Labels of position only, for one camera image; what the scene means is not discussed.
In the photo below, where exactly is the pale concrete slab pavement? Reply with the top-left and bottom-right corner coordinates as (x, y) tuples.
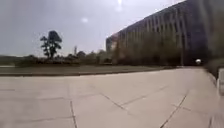
(0, 67), (224, 128)

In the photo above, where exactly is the dark grass field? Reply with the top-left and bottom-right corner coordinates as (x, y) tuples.
(0, 64), (174, 78)

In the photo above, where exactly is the row of trees before building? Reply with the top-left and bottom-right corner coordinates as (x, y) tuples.
(111, 33), (188, 67)

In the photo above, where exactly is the row of distant bushes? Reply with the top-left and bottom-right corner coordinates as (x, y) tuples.
(0, 49), (114, 67)

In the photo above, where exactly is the tall dark tree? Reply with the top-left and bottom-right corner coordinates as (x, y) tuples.
(39, 30), (63, 60)

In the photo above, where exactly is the large dark grey building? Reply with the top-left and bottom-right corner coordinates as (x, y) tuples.
(105, 0), (224, 66)

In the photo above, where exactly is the dark hedge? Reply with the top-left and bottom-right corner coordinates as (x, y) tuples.
(203, 57), (224, 80)

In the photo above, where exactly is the pale concrete block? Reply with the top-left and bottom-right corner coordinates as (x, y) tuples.
(216, 67), (224, 98)

